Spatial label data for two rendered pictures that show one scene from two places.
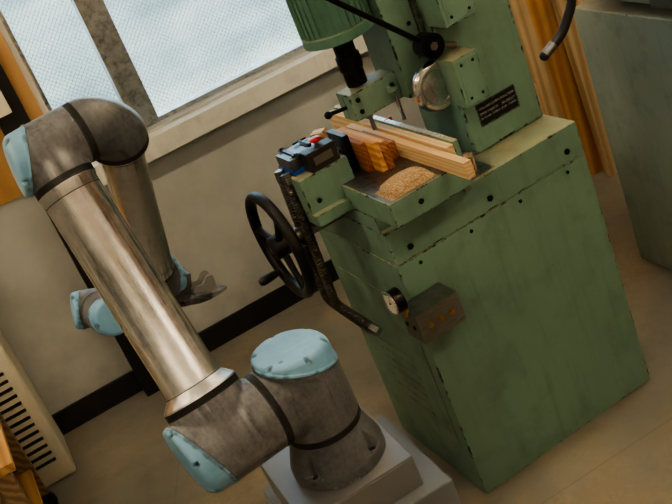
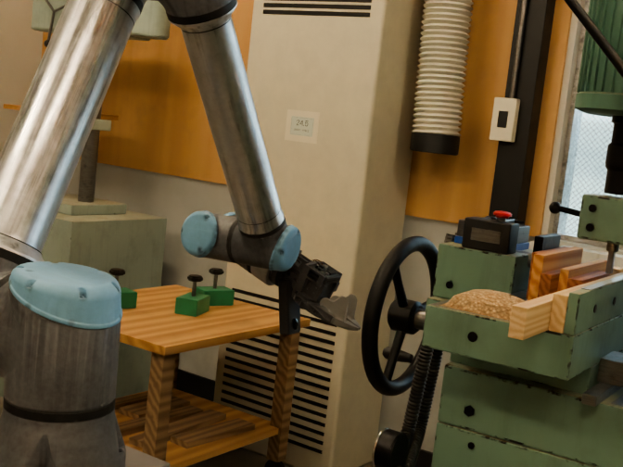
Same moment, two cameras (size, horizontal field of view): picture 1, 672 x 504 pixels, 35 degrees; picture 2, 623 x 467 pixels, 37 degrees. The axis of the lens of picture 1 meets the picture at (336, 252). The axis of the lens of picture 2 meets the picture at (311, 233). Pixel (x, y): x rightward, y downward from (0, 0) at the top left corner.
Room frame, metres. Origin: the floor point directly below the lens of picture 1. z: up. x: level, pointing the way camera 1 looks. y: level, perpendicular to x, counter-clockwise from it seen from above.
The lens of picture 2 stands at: (1.15, -1.02, 1.13)
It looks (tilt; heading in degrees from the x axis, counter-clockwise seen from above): 7 degrees down; 50
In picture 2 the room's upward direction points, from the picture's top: 6 degrees clockwise
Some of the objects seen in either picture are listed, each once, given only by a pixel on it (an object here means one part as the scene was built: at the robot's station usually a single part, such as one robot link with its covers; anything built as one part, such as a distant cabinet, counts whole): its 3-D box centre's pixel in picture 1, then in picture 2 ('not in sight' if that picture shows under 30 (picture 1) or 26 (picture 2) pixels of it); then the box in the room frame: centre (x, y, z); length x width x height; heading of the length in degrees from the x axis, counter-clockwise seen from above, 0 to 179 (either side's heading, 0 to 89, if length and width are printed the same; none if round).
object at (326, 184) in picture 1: (316, 179); (489, 273); (2.39, -0.02, 0.91); 0.15 x 0.14 x 0.09; 18
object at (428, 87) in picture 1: (435, 85); not in sight; (2.38, -0.37, 1.02); 0.12 x 0.03 x 0.12; 108
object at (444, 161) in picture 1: (404, 148); (582, 299); (2.34, -0.24, 0.92); 0.55 x 0.02 x 0.04; 18
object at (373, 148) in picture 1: (360, 149); (556, 274); (2.40, -0.15, 0.94); 0.20 x 0.02 x 0.08; 18
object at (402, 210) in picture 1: (352, 179); (533, 309); (2.41, -0.11, 0.87); 0.61 x 0.30 x 0.06; 18
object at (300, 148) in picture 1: (305, 154); (491, 231); (2.38, -0.02, 0.99); 0.13 x 0.11 x 0.06; 18
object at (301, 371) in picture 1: (300, 384); (59, 331); (1.71, 0.16, 0.81); 0.17 x 0.15 x 0.18; 112
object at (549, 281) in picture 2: (364, 150); (568, 283); (2.42, -0.16, 0.92); 0.25 x 0.02 x 0.05; 18
